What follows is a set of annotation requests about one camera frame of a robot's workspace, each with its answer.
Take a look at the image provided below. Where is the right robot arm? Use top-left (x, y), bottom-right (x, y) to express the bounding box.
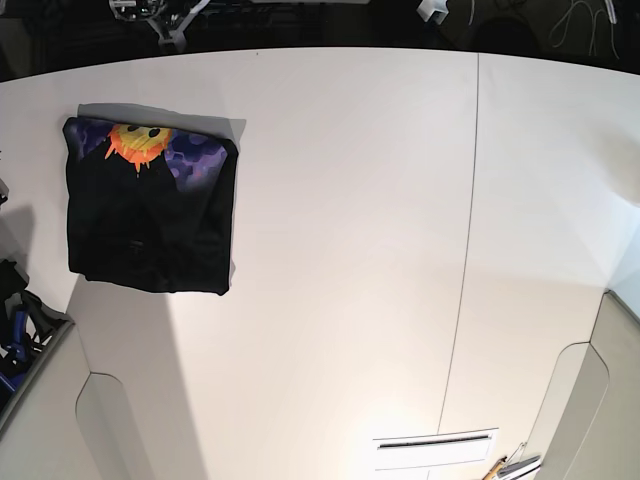
top-left (108, 0), bottom-right (210, 53)

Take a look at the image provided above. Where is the yellow handled tool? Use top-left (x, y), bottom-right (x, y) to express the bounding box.
top-left (482, 456), bottom-right (507, 480)

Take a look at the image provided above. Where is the black ruler strip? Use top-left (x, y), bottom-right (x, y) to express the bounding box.
top-left (378, 435), bottom-right (491, 449)

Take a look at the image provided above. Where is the black T-shirt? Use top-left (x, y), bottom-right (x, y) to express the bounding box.
top-left (63, 116), bottom-right (239, 295)

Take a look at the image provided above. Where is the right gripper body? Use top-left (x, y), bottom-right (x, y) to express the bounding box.
top-left (147, 0), bottom-right (210, 50)

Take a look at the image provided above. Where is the blue and black bag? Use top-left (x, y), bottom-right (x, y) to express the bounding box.
top-left (1, 259), bottom-right (68, 408)

